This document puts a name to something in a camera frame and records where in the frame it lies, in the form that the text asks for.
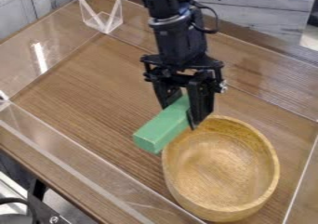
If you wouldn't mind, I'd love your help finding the black metal table leg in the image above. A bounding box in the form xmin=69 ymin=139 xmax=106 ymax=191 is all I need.
xmin=27 ymin=178 xmax=71 ymax=224

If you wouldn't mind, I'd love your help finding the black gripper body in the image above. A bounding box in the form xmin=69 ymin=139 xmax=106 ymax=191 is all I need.
xmin=141 ymin=55 xmax=228 ymax=93

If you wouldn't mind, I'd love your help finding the clear acrylic corner bracket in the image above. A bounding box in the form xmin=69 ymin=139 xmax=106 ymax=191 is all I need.
xmin=79 ymin=0 xmax=123 ymax=34

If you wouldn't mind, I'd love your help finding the clear acrylic front wall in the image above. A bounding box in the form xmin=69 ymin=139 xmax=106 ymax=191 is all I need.
xmin=0 ymin=91 xmax=205 ymax=224

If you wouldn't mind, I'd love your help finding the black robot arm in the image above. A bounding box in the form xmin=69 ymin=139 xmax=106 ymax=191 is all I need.
xmin=141 ymin=0 xmax=225 ymax=127

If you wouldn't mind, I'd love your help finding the brown wooden bowl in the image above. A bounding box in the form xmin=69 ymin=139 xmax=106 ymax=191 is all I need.
xmin=162 ymin=115 xmax=280 ymax=222

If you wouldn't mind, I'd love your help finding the green rectangular block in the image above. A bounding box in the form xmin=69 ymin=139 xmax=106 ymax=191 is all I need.
xmin=133 ymin=95 xmax=190 ymax=154

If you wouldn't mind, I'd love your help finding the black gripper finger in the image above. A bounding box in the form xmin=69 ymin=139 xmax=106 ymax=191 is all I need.
xmin=186 ymin=79 xmax=216 ymax=129
xmin=153 ymin=80 xmax=184 ymax=109

